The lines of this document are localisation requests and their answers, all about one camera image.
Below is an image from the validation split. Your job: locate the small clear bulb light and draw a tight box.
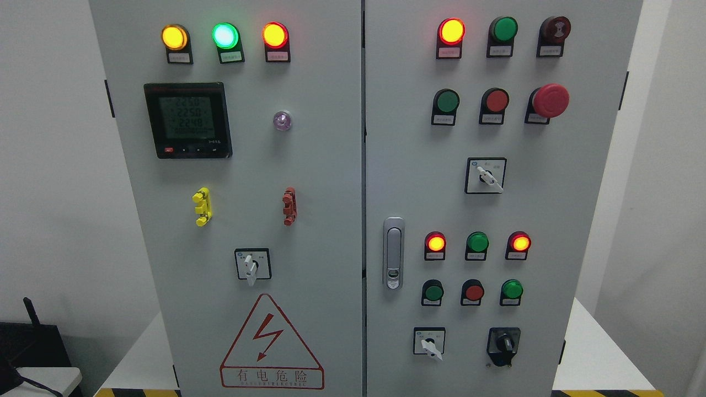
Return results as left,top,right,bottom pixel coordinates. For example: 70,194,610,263
272,110,293,131

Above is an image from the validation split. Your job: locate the red lit indicator lower right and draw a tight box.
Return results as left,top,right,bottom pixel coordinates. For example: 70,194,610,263
505,231,532,261

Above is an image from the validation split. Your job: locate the grey cabinet right door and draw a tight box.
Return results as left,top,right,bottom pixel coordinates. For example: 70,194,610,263
364,1,643,396

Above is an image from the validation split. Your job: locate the black device with antenna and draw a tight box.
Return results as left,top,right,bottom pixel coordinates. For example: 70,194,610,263
1,297,83,396

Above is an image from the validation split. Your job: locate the white rotary switch bottom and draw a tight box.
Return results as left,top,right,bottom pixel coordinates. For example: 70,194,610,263
413,327,446,362

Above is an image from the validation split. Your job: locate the black rotary knob switch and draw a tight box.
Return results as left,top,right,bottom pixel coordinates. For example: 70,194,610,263
486,327,521,367

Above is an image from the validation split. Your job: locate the red indicator light top left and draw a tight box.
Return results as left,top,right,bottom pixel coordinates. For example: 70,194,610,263
261,21,291,63

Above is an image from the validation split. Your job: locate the green indicator lower middle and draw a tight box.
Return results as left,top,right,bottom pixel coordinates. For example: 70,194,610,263
466,232,489,261

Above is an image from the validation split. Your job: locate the yellow terminal clip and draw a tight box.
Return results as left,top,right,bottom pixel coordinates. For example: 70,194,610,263
192,186,212,228

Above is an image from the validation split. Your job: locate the red emergency stop button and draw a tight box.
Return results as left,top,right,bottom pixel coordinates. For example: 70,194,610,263
524,83,570,125

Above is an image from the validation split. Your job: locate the red lit indicator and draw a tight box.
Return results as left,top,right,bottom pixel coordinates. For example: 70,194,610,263
505,231,532,261
424,231,446,261

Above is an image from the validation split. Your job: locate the green push button lower right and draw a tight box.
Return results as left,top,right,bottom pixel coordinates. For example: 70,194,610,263
499,279,524,307

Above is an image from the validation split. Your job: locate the white rotary switch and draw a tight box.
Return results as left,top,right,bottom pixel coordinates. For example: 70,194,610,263
413,327,446,362
464,157,507,194

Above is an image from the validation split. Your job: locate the silver door lock handle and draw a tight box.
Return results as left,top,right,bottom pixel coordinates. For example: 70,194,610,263
383,217,404,291

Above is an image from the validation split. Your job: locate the red electric hazard warning sticker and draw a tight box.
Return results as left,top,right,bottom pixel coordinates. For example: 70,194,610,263
220,293,325,390

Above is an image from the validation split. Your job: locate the red lit indicator lower left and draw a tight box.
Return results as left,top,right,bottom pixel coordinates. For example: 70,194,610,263
424,231,446,261

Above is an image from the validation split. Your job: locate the white box bottom left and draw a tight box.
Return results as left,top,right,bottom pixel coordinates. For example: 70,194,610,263
2,367,83,396

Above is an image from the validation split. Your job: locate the grey cabinet left door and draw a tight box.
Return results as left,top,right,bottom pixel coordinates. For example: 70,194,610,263
90,1,364,396

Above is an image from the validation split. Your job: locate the black digital power meter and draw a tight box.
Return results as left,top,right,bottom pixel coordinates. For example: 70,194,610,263
143,82,232,160

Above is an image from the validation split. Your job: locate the green push button second row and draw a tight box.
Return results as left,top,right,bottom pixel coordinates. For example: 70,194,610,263
431,89,461,126

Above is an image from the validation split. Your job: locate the green push button lower left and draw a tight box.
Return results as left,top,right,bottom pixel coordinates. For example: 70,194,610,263
421,279,444,307

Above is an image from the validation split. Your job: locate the dark red buzzer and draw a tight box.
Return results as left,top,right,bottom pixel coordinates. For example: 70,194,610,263
536,16,571,58

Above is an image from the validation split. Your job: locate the green push button top row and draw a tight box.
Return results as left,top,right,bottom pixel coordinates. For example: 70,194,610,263
486,16,518,58

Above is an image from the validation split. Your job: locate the red push button lower middle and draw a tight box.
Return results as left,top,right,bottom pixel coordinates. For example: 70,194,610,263
461,279,485,307

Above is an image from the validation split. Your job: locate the grey cabinet door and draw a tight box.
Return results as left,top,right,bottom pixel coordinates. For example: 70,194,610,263
90,1,364,396
364,1,643,396

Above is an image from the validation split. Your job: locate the white rotary switch upper right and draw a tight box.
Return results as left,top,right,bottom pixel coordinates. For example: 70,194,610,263
464,157,507,194

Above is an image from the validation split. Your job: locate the red indicator light right door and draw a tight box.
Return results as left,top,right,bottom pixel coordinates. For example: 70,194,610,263
436,18,466,60

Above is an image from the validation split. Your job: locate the yellow indicator light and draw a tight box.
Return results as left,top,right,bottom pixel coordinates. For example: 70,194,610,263
161,24,192,65

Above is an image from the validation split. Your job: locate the red push button second row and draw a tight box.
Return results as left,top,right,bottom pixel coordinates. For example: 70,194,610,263
479,87,510,125

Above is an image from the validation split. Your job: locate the white rotary switch door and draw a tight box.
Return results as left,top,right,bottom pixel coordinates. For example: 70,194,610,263
234,247,272,287

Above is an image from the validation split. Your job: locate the green indicator light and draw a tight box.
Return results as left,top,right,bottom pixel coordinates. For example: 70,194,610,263
211,23,244,65

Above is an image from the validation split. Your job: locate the red terminal clip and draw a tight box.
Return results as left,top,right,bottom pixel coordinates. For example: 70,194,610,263
282,186,298,226

